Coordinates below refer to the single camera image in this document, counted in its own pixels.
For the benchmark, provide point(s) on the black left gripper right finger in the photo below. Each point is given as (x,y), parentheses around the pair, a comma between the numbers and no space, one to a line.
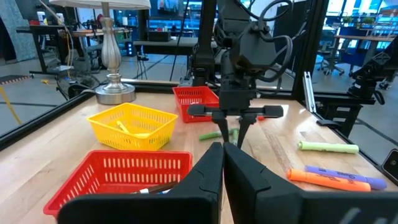
(264,205)

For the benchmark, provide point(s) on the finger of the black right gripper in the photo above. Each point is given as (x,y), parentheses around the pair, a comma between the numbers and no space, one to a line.
(245,121)
(222,121)

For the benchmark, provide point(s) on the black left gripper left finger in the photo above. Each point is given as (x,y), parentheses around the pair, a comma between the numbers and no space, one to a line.
(192,208)

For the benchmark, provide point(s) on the red cap fine marker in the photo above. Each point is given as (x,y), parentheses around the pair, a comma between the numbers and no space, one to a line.
(260,118)

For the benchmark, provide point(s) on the green dry-erase marker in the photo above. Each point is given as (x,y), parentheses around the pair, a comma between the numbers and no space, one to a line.
(210,135)
(234,137)

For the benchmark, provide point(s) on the blue dry-erase marker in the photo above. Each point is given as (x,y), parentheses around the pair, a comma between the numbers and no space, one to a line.
(163,192)

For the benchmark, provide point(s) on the red plastic basket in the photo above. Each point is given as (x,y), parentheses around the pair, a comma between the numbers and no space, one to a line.
(124,153)
(186,105)

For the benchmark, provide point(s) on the orange highlighter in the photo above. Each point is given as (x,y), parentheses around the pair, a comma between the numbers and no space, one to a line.
(326,181)

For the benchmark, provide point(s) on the light green highlighter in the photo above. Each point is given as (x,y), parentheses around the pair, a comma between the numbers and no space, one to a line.
(326,147)

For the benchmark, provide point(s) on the purple highlighter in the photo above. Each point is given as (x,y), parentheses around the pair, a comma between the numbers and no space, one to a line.
(373,183)

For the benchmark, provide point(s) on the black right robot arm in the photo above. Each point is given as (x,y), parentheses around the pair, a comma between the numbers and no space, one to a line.
(230,12)

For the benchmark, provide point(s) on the silver aluminium bar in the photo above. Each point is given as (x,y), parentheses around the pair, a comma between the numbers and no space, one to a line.
(309,93)

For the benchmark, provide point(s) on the grey background table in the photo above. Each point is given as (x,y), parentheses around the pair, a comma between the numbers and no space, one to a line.
(168,43)

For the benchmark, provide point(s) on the blue office chair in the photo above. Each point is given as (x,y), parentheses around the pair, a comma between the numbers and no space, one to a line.
(329,53)

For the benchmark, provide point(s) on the yellow plastic basket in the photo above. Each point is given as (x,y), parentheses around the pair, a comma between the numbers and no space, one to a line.
(102,124)

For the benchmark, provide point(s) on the white shade table lamp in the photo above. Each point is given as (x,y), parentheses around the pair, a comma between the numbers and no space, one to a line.
(110,53)

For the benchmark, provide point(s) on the dark background desk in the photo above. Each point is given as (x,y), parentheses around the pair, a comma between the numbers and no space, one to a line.
(46,29)

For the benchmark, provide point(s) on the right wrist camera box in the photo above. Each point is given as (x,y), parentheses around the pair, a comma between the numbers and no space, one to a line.
(255,49)

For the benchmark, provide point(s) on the black table edge bracket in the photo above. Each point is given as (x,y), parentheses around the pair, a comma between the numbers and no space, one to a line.
(391,166)

